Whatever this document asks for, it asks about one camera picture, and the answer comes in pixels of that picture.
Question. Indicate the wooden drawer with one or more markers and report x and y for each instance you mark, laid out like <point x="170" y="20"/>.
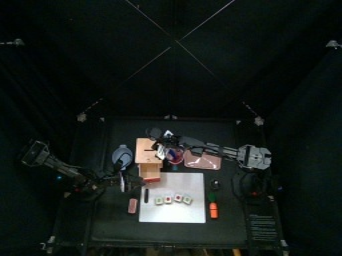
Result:
<point x="150" y="172"/>

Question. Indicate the toy sushi roll piece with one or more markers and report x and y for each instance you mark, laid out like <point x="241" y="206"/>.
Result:
<point x="187" y="200"/>
<point x="159" y="200"/>
<point x="178" y="198"/>
<point x="167" y="199"/>

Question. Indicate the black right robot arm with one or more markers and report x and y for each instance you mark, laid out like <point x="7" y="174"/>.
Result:
<point x="222" y="151"/>

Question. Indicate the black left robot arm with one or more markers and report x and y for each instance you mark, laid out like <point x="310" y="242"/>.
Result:
<point x="58" y="166"/>

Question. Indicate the wooden drawer cabinet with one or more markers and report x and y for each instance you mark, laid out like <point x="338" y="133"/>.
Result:
<point x="147" y="150"/>

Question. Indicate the pink rectangular block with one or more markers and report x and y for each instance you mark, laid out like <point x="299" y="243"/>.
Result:
<point x="132" y="206"/>

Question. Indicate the blue plate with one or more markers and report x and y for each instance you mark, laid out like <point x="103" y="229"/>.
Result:
<point x="120" y="156"/>

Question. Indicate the pink square tray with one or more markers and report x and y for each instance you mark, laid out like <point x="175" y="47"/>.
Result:
<point x="204" y="161"/>

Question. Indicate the white cutting board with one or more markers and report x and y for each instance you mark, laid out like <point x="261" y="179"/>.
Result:
<point x="174" y="213"/>

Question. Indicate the black round knob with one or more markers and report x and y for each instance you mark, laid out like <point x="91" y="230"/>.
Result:
<point x="215" y="184"/>

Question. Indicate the orange toy carrot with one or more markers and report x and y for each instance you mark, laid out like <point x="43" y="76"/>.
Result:
<point x="214" y="210"/>

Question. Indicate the metal frame clamp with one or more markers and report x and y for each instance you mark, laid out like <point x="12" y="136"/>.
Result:
<point x="82" y="117"/>
<point x="16" y="42"/>
<point x="258" y="121"/>
<point x="333" y="43"/>
<point x="170" y="116"/>

